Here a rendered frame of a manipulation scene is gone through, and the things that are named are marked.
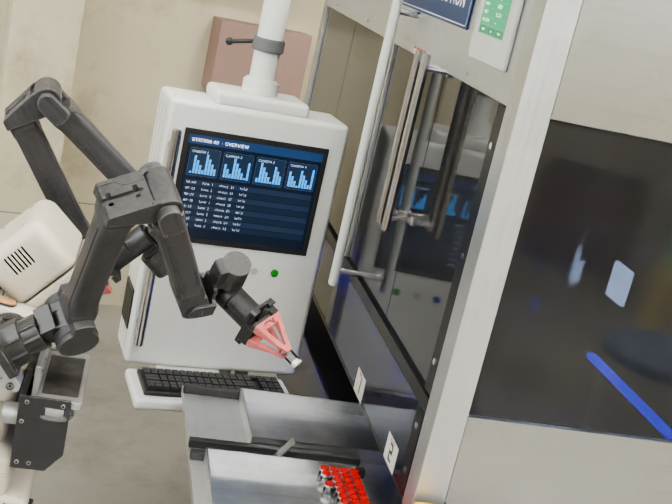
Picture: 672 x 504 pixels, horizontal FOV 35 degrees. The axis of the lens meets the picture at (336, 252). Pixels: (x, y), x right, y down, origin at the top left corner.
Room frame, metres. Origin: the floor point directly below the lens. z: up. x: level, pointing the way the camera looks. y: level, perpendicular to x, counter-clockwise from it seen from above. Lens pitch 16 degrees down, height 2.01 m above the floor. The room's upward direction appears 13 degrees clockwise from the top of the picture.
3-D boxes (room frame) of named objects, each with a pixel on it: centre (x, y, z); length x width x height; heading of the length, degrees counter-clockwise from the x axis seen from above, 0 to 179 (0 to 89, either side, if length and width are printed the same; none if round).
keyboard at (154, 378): (2.70, 0.24, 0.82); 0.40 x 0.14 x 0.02; 111
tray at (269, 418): (2.41, -0.04, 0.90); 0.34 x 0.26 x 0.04; 104
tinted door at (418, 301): (2.18, -0.20, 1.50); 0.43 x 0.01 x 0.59; 14
